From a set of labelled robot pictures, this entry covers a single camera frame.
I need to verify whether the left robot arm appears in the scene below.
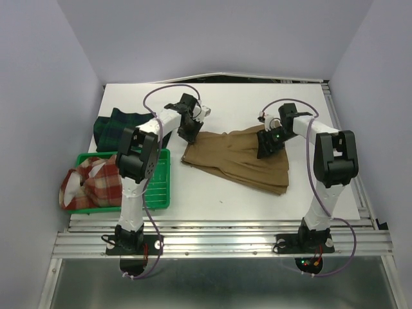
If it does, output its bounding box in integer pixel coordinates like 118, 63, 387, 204
102, 93, 211, 256

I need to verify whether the aluminium frame rail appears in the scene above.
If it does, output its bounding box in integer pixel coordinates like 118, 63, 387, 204
37, 79, 403, 309

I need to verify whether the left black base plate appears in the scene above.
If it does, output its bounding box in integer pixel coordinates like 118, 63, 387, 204
102, 234, 161, 256

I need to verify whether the red plaid skirt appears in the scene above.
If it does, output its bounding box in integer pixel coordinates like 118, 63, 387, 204
59, 154, 122, 211

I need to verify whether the green plastic tray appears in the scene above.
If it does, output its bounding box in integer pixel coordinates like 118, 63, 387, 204
67, 149, 171, 214

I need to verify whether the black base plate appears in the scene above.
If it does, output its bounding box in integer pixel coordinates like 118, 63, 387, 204
102, 234, 161, 256
275, 234, 335, 254

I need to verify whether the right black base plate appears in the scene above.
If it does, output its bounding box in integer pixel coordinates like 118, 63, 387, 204
275, 234, 335, 254

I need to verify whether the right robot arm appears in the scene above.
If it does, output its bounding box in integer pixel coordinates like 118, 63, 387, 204
257, 98, 359, 254

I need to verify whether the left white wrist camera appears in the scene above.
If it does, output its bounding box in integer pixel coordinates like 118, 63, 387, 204
192, 105, 211, 123

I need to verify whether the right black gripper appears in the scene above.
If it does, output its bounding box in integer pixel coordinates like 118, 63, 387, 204
257, 127, 297, 160

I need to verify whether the green plaid skirt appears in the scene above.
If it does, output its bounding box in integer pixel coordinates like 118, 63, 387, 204
93, 108, 153, 153

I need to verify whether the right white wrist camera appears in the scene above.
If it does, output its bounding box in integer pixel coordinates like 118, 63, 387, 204
257, 111, 281, 131

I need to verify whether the tan pleated skirt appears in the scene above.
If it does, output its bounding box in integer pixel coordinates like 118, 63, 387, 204
182, 125, 289, 195

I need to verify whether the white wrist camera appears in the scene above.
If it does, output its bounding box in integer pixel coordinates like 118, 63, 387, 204
257, 111, 281, 131
192, 105, 211, 123

